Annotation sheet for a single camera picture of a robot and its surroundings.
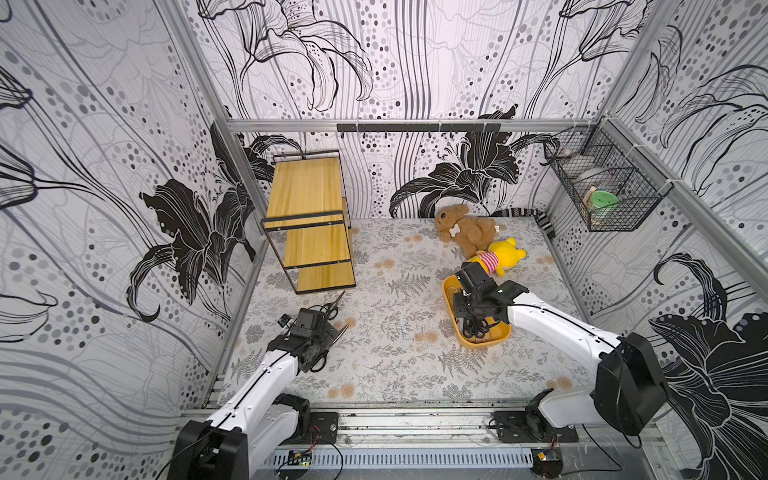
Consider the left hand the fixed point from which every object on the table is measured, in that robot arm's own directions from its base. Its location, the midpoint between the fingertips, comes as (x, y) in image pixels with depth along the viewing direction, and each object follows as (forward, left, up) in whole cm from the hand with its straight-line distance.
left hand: (327, 343), depth 87 cm
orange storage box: (+4, -51, +2) cm, 52 cm away
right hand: (+11, -39, +8) cm, 42 cm away
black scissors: (+5, -44, +5) cm, 45 cm away
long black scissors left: (-5, +1, 0) cm, 6 cm away
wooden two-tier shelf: (+20, +3, +32) cm, 38 cm away
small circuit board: (-29, +1, -3) cm, 29 cm away
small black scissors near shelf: (+12, +1, -1) cm, 12 cm away
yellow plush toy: (+30, -55, +7) cm, 63 cm away
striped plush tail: (+55, -73, +4) cm, 91 cm away
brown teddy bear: (+36, -45, +11) cm, 59 cm away
